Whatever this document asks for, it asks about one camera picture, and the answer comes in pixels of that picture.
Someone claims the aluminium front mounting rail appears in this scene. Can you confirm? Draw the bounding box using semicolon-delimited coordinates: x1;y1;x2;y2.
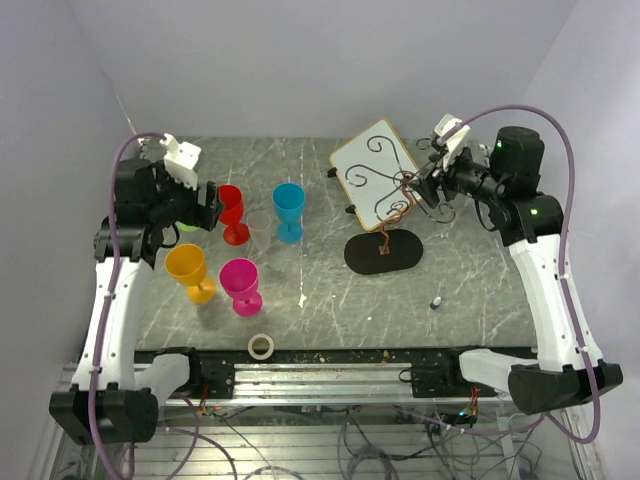
62;347;576;409

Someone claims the yellow framed whiteboard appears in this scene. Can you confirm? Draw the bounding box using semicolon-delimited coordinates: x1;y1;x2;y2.
329;119;417;232

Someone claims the small white blue cap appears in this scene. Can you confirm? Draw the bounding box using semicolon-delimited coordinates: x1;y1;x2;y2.
430;296;442;310

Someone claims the copper wire wine glass rack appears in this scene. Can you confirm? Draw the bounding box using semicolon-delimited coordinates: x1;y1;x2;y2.
343;135;457;276

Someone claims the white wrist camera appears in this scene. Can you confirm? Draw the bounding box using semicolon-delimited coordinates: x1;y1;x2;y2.
159;133;201;190
432;113;470;172

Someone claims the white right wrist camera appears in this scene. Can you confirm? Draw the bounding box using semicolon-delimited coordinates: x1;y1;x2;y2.
432;113;470;172

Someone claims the green plastic wine glass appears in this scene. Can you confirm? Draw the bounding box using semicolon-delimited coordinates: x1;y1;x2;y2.
176;222;198;233

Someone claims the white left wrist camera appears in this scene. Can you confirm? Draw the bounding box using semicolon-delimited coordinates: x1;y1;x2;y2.
159;133;201;190

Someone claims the orange plastic wine glass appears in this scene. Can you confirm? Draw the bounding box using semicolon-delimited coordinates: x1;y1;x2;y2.
165;244;216;304

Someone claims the pink plastic wine glass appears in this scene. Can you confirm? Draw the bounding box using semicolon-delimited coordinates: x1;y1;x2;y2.
219;258;263;317

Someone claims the red plastic wine glass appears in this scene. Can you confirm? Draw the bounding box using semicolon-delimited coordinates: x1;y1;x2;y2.
219;184;250;246

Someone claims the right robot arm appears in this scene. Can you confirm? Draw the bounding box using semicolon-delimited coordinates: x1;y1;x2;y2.
404;120;623;415

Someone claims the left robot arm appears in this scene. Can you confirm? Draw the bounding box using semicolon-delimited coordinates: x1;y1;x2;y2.
49;159;222;445

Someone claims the masking tape roll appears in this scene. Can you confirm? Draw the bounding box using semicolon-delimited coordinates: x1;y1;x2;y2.
247;334;275;361

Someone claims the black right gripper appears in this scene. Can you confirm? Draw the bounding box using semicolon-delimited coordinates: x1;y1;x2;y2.
408;142;506;207

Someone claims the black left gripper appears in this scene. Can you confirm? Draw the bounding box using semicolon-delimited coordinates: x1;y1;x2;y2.
149;159;226;231

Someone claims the blue plastic wine glass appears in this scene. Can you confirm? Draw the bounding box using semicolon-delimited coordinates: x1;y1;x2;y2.
272;183;306;244

